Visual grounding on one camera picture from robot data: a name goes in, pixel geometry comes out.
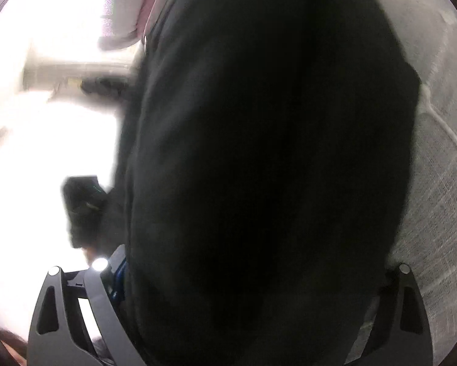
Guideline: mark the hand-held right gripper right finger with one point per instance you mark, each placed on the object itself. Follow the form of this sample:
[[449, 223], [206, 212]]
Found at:
[[388, 312]]

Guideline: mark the person's head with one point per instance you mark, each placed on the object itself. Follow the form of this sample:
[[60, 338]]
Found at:
[[13, 350]]

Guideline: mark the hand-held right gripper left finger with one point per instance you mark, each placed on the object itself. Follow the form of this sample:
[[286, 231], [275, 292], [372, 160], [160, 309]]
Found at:
[[118, 274]]

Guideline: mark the black garment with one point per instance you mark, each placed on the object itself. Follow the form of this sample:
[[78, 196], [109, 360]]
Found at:
[[270, 160]]

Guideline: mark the grey checked bed sheet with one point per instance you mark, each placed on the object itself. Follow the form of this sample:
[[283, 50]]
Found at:
[[438, 179]]

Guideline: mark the dark hanging clothes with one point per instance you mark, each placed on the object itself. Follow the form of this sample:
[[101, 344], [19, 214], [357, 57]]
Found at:
[[102, 85]]

